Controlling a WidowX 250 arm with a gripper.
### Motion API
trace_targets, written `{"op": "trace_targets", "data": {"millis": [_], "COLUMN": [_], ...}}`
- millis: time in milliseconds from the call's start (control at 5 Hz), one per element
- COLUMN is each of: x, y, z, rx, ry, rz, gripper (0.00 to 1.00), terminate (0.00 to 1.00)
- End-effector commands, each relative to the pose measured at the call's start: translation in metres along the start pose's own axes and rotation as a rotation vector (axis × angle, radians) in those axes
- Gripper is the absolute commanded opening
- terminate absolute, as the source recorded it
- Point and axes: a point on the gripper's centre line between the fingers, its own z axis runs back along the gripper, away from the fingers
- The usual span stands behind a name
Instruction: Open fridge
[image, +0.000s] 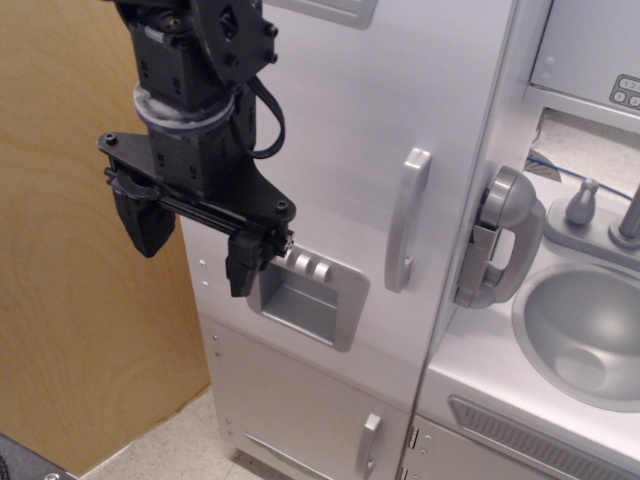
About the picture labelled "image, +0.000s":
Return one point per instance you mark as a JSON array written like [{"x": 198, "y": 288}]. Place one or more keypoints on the grey toy faucet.
[{"x": 579, "y": 224}]

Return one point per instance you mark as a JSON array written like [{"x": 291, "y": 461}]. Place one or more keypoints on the grey fridge door handle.
[{"x": 412, "y": 184}]

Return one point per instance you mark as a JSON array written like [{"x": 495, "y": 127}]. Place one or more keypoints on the white toy fridge door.
[{"x": 421, "y": 75}]

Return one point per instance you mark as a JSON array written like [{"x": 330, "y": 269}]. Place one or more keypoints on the plywood board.
[{"x": 98, "y": 343}]

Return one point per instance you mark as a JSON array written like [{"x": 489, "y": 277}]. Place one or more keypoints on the grey toy sink basin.
[{"x": 578, "y": 326}]

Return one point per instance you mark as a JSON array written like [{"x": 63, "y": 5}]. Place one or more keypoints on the white lower freezer door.
[{"x": 292, "y": 417}]

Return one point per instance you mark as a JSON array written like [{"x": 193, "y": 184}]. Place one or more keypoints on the grey toy telephone handset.
[{"x": 504, "y": 241}]

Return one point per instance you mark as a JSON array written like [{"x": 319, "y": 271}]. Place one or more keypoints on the grey lower door handle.
[{"x": 365, "y": 462}]

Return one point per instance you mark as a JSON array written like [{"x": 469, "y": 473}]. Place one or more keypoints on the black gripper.
[{"x": 208, "y": 176}]

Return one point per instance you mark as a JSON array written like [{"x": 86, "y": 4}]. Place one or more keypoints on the white toy microwave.
[{"x": 587, "y": 63}]

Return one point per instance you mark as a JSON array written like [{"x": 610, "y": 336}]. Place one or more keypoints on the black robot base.
[{"x": 20, "y": 463}]

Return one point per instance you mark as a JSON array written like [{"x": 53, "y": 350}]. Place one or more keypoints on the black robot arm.
[{"x": 198, "y": 64}]

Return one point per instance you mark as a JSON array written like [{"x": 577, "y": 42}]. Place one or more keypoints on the metal door hinge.
[{"x": 413, "y": 438}]

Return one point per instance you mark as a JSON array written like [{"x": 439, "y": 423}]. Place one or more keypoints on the grey oven vent panel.
[{"x": 533, "y": 445}]

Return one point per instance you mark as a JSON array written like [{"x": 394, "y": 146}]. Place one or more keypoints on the grey ice dispenser panel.
[{"x": 315, "y": 295}]

